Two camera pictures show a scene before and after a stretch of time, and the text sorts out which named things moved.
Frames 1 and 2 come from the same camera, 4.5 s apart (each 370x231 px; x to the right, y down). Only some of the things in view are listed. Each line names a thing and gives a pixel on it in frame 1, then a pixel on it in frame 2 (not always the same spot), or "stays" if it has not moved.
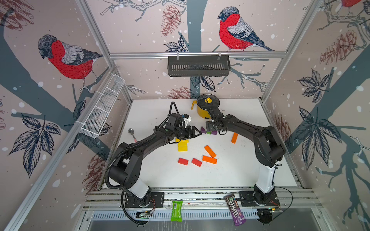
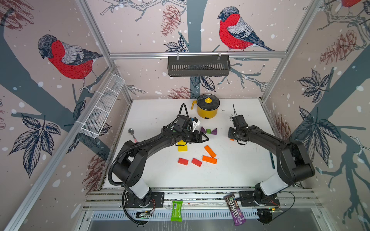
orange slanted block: [209, 159] stays
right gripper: [209, 125] → [230, 133]
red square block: [183, 161] stays
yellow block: [181, 148] stays
